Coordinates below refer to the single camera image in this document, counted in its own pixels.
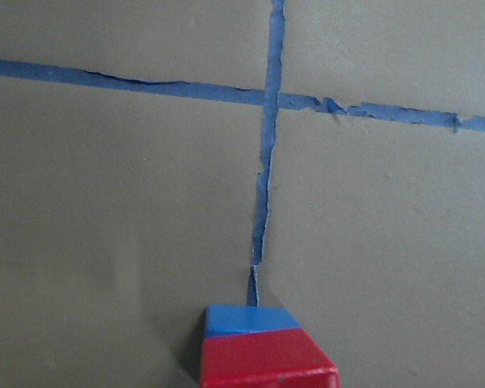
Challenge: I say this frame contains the blue wooden block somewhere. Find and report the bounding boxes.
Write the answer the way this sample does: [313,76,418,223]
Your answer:
[205,305,302,338]

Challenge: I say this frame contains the red wooden block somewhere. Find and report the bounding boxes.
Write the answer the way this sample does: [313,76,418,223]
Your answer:
[200,328,340,387]

